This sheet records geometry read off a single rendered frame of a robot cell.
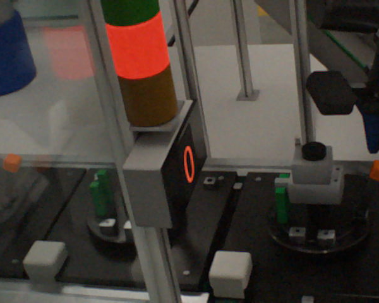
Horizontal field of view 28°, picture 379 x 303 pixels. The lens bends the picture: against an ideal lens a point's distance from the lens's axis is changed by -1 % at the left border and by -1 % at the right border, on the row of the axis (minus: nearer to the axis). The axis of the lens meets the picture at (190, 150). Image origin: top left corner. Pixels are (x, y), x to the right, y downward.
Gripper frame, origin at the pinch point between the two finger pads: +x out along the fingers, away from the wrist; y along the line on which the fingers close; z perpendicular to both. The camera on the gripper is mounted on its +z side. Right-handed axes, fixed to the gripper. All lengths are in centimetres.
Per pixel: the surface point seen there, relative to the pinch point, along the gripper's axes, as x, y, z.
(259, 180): 18.9, -7.7, -13.7
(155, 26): -18.0, -29.4, 8.8
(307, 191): 9.4, -6.9, -0.1
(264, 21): 126, 82, -263
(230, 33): 68, 27, -144
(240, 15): 15, 0, -57
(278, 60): 31, 13, -68
